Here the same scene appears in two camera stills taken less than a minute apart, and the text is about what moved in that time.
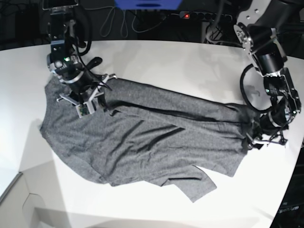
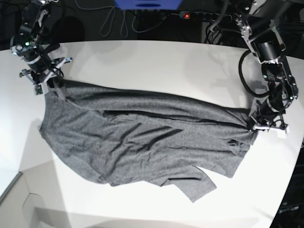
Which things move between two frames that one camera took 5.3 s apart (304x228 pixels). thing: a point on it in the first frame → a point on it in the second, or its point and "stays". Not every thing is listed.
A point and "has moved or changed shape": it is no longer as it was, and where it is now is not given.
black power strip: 200,16 stays
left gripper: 83,99 → 41,80
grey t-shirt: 142,134 has moved or changed shape
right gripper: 259,142 → 281,128
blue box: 148,4 stays
